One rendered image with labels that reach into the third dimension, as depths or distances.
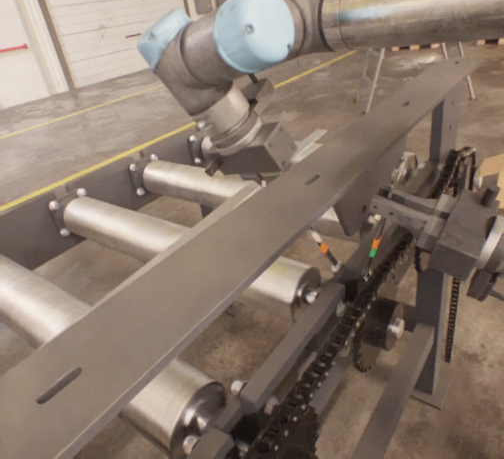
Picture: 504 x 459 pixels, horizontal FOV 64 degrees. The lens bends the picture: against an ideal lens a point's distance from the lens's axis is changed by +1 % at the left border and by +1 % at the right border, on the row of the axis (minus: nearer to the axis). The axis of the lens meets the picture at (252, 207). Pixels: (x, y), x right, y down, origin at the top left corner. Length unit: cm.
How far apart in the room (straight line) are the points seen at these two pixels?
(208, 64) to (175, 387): 42
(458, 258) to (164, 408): 43
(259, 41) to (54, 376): 33
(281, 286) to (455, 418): 108
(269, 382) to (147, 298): 26
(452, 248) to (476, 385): 129
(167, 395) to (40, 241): 85
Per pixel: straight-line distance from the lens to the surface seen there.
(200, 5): 1311
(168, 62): 52
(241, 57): 44
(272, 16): 44
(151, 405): 63
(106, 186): 143
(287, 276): 75
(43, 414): 30
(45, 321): 84
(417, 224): 60
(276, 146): 54
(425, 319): 149
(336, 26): 51
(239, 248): 38
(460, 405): 175
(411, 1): 47
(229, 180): 117
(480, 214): 62
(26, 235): 134
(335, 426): 164
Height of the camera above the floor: 137
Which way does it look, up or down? 28 degrees down
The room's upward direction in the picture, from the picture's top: 9 degrees counter-clockwise
